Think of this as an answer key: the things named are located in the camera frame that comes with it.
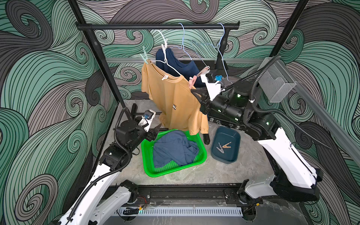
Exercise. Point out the dark teal plastic bin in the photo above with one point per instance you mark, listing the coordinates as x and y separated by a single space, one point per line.
223 136

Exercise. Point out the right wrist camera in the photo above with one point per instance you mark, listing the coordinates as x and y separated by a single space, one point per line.
213 86

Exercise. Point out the black case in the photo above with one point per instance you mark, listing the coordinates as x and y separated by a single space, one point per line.
218 118

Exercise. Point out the white grey clothespin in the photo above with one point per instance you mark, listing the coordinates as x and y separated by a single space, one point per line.
220 148

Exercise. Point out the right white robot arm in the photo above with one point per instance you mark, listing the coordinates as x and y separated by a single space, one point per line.
294 179

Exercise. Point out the light blue t-shirt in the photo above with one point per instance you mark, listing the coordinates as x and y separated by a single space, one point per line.
174 146

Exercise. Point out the dark navy t-shirt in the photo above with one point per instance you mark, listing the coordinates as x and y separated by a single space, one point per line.
187 70

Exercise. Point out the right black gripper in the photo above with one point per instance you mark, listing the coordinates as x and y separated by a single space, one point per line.
206 108

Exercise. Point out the white wire hanger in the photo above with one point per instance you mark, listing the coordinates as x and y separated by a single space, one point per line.
165 60

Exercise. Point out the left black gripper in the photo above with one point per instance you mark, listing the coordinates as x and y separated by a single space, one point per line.
151 135

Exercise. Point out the black clothes rack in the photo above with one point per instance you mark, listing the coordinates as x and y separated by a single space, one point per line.
88 29

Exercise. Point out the pink white clothespin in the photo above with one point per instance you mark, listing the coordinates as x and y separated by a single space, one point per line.
204 71

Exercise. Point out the green plastic basket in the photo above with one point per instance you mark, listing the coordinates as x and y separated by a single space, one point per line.
147 156

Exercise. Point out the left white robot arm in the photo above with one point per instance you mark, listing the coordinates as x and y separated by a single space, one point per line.
90 208

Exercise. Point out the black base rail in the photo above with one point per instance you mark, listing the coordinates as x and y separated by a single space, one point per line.
227 193

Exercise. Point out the white slotted cable duct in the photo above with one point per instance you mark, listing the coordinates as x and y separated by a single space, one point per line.
190 211

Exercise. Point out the light blue wire hanger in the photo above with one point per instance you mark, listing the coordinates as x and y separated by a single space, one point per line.
220 47

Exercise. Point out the tan yellow t-shirt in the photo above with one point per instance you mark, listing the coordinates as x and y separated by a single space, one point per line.
179 108

